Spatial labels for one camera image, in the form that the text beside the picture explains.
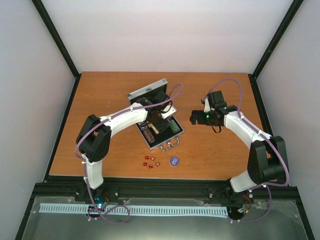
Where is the white slotted cable duct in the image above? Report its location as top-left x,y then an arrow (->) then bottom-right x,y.
39,203 -> 228,218

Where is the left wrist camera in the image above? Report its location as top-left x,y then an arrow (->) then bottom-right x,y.
161,105 -> 177,119

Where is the blue white poker chip stack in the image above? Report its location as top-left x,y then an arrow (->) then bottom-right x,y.
137,122 -> 149,132

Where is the blue playing card deck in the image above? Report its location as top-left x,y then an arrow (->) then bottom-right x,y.
148,123 -> 160,135

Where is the black aluminium frame rail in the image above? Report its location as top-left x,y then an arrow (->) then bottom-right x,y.
31,176 -> 301,206

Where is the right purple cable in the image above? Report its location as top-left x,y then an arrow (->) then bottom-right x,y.
206,77 -> 291,224

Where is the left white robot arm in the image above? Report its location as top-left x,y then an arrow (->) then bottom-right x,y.
74,95 -> 174,202

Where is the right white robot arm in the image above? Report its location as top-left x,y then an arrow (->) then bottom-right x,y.
189,91 -> 289,193

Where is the purple cable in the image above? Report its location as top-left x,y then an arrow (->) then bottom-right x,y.
74,83 -> 185,224
206,77 -> 291,224

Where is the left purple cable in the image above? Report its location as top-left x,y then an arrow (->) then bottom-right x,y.
74,83 -> 185,224

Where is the brown poker chip stack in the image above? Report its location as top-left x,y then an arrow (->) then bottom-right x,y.
143,129 -> 155,144

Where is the green poker chip stack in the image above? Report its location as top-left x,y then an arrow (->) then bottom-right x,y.
169,119 -> 180,134

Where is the aluminium poker case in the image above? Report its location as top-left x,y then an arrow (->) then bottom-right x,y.
127,78 -> 185,152

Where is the blue small blind button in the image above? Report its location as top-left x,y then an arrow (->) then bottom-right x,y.
169,156 -> 180,167

